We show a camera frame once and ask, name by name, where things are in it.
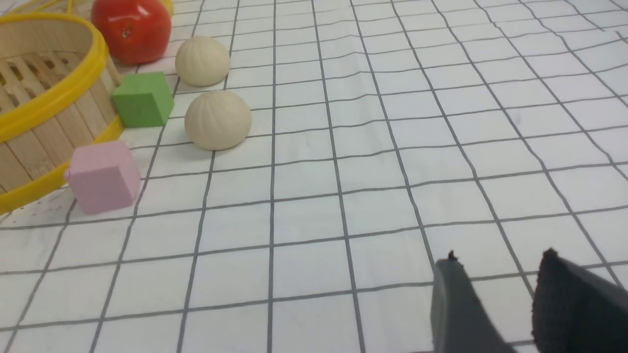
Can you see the cream bun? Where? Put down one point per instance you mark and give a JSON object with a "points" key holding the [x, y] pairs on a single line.
{"points": [[217, 120], [202, 61]]}

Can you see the green cube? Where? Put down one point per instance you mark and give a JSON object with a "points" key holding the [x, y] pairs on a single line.
{"points": [[143, 100]]}

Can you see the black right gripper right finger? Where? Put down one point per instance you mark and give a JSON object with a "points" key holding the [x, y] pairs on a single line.
{"points": [[576, 311]]}

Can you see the bamboo steamer tray yellow rim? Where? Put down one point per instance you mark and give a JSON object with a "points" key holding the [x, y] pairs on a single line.
{"points": [[57, 79]]}

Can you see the white grid tablecloth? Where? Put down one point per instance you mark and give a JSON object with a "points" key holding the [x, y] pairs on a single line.
{"points": [[385, 134]]}

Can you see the red tomato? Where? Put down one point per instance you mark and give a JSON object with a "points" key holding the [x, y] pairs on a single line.
{"points": [[136, 31]]}

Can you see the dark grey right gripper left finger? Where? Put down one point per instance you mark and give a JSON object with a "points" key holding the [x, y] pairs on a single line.
{"points": [[459, 323]]}

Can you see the pink cube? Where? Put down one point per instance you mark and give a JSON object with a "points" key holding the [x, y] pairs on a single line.
{"points": [[103, 177]]}

